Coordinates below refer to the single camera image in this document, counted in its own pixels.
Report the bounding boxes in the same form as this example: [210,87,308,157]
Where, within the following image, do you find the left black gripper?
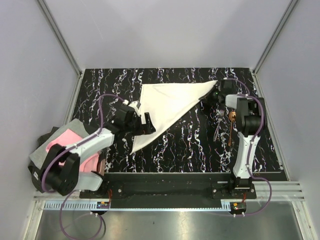
[125,112,156,136]

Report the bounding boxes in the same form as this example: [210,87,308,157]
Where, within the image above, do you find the silver fork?
[213,109,225,142]

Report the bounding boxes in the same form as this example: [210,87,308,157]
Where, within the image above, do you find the white cloth napkin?
[131,80,217,153]

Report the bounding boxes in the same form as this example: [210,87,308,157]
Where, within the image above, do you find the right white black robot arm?
[201,90,267,199]

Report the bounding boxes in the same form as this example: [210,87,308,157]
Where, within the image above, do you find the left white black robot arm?
[41,101,156,198]

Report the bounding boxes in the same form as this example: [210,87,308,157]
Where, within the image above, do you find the copper spoon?
[228,110,237,147]

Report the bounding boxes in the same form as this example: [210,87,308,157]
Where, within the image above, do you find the pink cloth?
[46,129,101,176]

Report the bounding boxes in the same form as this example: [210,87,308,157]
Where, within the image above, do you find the grey cloth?
[29,119,89,170]

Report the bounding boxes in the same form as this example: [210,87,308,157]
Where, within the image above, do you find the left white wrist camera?
[122,99,141,116]

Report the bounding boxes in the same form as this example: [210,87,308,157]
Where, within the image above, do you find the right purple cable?
[224,78,273,217]

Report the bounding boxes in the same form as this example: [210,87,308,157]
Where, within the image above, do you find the purple cable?
[40,93,131,240]
[224,78,273,217]

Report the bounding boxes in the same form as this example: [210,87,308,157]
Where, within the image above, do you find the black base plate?
[80,172,257,200]

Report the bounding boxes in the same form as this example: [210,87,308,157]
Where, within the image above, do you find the white slotted cable duct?
[43,200,236,212]

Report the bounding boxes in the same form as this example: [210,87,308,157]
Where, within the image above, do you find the aluminium frame rail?
[32,180,306,202]

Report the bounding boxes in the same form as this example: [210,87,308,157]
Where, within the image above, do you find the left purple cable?
[40,93,131,240]

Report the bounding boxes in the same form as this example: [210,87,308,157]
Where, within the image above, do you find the right frame post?
[252,0,300,74]

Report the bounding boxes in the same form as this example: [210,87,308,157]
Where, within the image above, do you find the frame post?
[252,0,300,74]
[37,0,84,78]

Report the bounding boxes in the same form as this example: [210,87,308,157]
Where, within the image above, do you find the left frame post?
[37,0,84,78]

